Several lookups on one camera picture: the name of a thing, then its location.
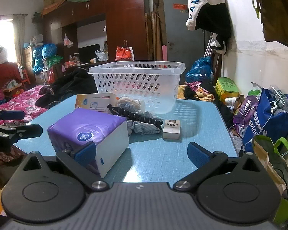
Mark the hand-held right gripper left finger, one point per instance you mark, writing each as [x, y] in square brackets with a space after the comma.
[84, 153]

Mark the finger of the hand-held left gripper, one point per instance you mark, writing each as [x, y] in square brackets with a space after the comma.
[12, 115]
[24, 129]

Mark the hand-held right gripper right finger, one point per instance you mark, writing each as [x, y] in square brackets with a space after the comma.
[198, 152]

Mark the purple tissue pack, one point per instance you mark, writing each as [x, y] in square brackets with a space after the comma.
[86, 131]

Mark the white cigarette box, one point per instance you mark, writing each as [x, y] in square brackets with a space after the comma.
[172, 129]

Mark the orange white paper box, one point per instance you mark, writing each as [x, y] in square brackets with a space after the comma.
[93, 103]

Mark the grey striped cloth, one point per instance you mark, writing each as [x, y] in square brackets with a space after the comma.
[144, 127]

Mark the beige scrunchie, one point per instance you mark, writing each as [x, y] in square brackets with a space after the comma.
[130, 101]

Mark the white plastic basket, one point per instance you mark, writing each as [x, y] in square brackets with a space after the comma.
[144, 86]

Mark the pink floral bedspread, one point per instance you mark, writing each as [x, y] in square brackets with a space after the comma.
[21, 100]

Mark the red cloth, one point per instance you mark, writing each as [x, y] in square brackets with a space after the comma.
[4, 73]

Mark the black cloth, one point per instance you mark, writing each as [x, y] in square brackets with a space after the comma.
[223, 110]

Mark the orange blanket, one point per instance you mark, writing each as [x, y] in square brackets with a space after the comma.
[201, 95]

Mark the purple plastic bag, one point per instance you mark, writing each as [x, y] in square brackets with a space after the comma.
[245, 110]

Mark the black clothing pile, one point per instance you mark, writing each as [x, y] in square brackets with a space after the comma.
[72, 83]

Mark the blue patterned plastic bags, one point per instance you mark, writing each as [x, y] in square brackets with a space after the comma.
[44, 55]

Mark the green plastic bag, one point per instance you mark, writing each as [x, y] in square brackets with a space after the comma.
[55, 60]

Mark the green box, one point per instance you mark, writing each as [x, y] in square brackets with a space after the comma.
[226, 87]

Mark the blue tote bag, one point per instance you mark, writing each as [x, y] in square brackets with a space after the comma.
[261, 119]

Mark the grey curtain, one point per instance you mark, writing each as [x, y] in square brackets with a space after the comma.
[19, 38]

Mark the green white plastic wrapper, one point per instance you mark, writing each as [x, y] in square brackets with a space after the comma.
[254, 91]

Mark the blue plastic bag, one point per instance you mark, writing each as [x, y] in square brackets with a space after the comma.
[200, 68]

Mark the pink white hanging bag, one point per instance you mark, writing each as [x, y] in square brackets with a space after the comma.
[67, 41]

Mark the black monitor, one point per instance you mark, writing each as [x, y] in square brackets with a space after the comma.
[88, 52]

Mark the white plastic bag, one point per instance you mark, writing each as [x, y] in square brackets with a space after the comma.
[102, 56]

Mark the clear plastic bottle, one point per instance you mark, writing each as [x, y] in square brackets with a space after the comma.
[281, 98]

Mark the pink rolled mat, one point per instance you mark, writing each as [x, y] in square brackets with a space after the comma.
[164, 52]

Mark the folded metal rack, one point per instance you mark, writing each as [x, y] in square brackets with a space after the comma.
[209, 46]

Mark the orange white shopping bag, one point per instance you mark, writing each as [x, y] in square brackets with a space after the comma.
[123, 54]

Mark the grey door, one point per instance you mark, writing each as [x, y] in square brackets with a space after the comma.
[179, 33]

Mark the wooden sticks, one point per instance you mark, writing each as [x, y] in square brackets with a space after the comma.
[156, 36]

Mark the black hanging garment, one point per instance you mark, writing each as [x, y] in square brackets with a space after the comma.
[218, 21]

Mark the brown wooden wardrobe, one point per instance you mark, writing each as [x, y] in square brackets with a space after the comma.
[120, 19]

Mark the red door sticker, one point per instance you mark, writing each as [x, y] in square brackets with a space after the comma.
[179, 6]

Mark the white hooded garment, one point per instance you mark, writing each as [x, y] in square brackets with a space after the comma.
[196, 0]

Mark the green hanger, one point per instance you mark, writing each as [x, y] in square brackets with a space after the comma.
[256, 2]

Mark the dark brown hanging garment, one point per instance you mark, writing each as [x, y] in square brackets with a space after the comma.
[280, 12]

